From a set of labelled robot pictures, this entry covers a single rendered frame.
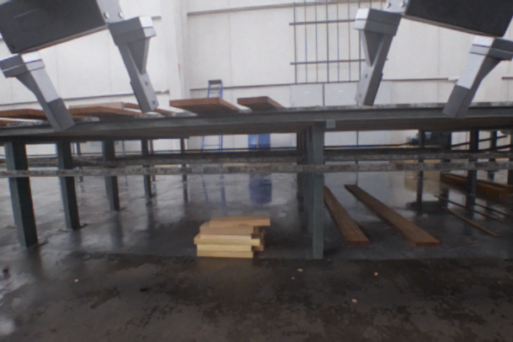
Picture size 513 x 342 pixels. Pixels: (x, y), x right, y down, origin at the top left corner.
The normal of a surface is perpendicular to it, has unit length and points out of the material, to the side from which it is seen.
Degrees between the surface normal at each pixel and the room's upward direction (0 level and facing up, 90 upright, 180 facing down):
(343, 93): 90
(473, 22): 113
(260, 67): 92
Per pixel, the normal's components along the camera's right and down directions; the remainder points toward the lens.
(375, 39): 0.07, 0.50
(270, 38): -0.15, 0.08
